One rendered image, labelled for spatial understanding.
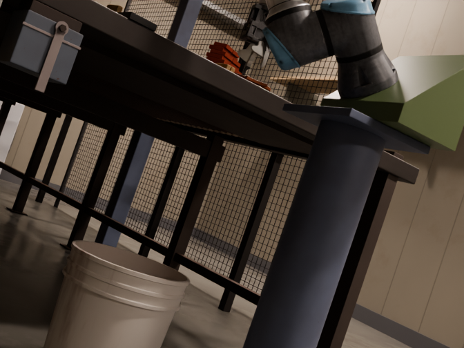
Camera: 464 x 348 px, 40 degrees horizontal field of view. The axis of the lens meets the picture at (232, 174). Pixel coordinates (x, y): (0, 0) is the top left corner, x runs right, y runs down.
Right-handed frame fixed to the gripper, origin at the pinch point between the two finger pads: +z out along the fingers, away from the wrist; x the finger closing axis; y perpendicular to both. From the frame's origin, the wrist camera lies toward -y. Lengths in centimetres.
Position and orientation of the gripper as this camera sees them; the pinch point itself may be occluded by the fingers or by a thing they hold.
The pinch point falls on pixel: (253, 71)
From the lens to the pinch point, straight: 205.6
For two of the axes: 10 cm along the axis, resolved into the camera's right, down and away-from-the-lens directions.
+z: -3.3, 9.4, -0.4
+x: 3.4, 0.8, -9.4
